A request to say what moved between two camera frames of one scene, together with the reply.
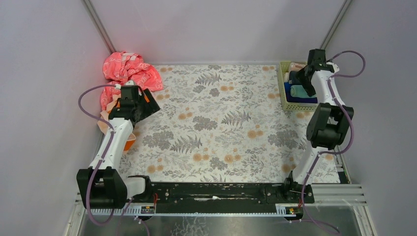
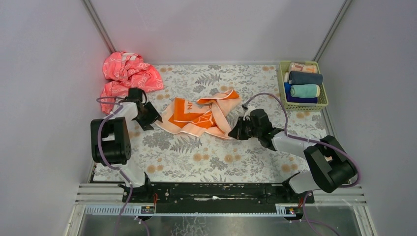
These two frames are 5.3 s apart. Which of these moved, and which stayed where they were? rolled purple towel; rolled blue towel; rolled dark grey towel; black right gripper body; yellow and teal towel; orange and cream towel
Moved: black right gripper body; orange and cream towel
Stayed: yellow and teal towel; rolled purple towel; rolled blue towel; rolled dark grey towel
